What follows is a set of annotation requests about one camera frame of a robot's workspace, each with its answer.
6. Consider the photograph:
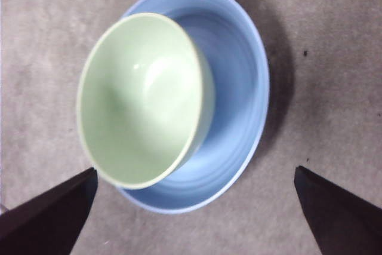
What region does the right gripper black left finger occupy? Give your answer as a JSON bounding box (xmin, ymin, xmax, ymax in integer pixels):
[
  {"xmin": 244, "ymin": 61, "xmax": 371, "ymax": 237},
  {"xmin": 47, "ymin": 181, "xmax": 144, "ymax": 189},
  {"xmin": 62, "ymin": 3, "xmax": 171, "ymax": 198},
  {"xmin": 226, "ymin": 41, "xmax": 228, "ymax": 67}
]
[{"xmin": 0, "ymin": 167, "xmax": 99, "ymax": 255}]

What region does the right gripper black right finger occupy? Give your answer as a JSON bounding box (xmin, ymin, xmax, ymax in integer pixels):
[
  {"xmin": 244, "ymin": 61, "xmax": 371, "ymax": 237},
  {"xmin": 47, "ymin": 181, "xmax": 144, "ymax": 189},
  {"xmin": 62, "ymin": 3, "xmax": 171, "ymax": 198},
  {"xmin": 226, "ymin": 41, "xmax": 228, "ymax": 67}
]
[{"xmin": 293, "ymin": 165, "xmax": 382, "ymax": 255}]

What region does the green bowl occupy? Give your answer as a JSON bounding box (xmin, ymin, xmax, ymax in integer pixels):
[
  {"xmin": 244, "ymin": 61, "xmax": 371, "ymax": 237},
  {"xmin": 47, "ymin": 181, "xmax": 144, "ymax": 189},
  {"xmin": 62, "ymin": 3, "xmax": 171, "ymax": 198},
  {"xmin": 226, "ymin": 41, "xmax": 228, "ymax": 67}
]
[{"xmin": 76, "ymin": 12, "xmax": 215, "ymax": 191}]

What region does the blue plate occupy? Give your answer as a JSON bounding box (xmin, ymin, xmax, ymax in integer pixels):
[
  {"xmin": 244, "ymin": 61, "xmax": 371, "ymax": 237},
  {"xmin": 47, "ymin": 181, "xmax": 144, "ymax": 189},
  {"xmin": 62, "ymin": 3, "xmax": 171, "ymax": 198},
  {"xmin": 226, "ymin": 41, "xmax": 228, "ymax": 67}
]
[{"xmin": 116, "ymin": 0, "xmax": 271, "ymax": 215}]

